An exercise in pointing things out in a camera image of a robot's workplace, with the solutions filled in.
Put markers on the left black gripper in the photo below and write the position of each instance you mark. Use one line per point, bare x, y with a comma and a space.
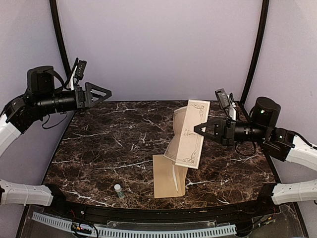
84, 98

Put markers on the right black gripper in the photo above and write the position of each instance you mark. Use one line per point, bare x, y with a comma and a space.
225, 131

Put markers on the beige lined stationery sheet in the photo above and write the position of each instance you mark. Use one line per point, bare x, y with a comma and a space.
186, 146

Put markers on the white letter paper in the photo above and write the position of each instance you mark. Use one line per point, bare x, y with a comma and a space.
174, 176

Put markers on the brown kraft envelope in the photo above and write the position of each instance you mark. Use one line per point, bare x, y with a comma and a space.
164, 186

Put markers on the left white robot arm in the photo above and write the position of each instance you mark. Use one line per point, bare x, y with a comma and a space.
46, 94

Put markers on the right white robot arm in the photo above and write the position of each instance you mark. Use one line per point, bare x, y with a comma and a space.
279, 143

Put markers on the small white-capped glue bottle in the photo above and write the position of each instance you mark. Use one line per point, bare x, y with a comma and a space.
119, 191

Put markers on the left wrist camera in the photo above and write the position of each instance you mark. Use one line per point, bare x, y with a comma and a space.
77, 74

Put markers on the left black corner post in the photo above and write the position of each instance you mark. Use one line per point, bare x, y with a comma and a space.
60, 37

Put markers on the black corner post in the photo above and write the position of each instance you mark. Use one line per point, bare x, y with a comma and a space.
60, 37
256, 51

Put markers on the black front frame rail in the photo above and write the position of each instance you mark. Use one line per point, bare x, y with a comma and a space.
239, 212

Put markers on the white slotted cable duct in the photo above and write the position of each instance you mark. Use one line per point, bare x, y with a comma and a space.
134, 230

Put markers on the right black corner post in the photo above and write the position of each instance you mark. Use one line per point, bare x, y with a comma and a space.
256, 51

